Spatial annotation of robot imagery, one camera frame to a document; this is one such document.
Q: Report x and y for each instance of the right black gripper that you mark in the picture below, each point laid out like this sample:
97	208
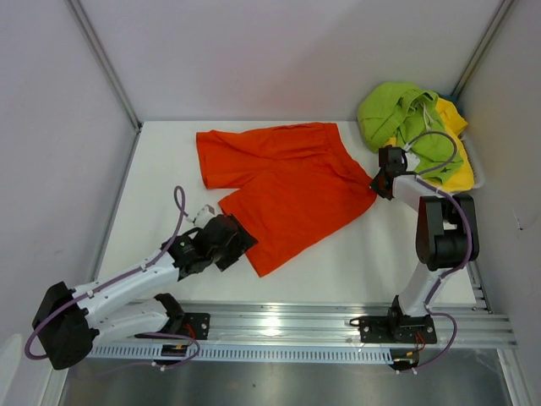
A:
374	183

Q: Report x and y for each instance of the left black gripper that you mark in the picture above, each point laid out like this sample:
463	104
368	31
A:
241	241

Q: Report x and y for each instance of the orange shorts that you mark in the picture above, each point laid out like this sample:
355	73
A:
292	186

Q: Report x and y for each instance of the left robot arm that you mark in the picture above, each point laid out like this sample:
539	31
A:
70	322

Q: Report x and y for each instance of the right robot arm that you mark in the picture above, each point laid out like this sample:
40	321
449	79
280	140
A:
446	236

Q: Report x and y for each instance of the green shorts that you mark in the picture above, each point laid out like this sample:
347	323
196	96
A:
389	108

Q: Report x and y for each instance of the yellow shorts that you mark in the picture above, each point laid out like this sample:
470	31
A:
442	117

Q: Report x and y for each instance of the white plastic basket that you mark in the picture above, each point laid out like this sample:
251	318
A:
475	169

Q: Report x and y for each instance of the teal cloth in basket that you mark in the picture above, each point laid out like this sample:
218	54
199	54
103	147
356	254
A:
449	97

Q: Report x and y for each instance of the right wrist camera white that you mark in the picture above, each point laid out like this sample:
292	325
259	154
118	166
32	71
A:
411	158

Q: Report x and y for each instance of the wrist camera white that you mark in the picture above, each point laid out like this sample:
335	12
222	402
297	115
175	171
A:
201	217
411	158

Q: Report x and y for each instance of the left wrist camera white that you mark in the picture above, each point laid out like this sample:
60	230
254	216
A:
201	217

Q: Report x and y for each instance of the aluminium front rail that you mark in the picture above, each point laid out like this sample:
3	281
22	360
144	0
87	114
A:
327	325

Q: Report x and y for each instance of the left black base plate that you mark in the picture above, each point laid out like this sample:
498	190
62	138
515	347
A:
194	325

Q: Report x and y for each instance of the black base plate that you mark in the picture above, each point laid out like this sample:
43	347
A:
194	325
395	329

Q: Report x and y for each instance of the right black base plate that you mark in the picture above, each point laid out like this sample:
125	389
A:
395	329

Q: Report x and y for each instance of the white slotted cable duct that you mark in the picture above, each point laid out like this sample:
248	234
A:
245	353

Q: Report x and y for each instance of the right aluminium corner post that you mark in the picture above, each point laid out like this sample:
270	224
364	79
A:
495	25

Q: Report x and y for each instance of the aluminium corner post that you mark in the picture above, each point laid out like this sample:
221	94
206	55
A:
88	31
495	25

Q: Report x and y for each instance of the left aluminium corner post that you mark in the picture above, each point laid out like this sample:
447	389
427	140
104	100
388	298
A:
88	31

